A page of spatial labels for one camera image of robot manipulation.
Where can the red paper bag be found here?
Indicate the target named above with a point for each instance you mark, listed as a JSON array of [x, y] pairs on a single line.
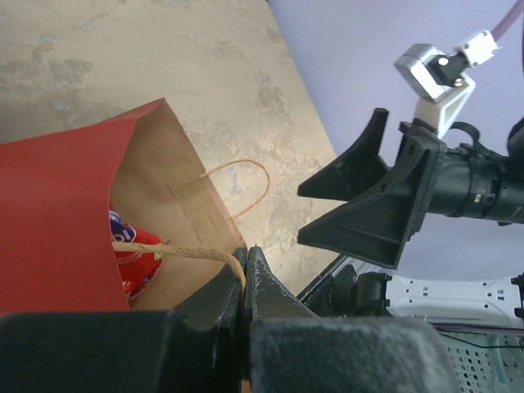
[[57, 193]]

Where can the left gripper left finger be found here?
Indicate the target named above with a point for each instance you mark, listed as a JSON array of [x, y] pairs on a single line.
[[207, 339]]

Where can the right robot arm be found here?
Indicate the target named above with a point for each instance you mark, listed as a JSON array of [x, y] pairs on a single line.
[[436, 236]]

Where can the red candy bag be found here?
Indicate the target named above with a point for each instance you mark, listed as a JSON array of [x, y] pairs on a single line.
[[136, 268]]

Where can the grey plastic basket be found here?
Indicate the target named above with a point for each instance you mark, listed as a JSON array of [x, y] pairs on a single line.
[[486, 363]]

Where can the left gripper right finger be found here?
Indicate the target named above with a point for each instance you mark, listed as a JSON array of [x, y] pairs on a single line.
[[276, 348]]

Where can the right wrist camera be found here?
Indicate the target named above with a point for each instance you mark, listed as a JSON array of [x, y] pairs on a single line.
[[440, 80]]

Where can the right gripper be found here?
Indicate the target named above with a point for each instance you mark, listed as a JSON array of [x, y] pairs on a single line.
[[374, 226]]

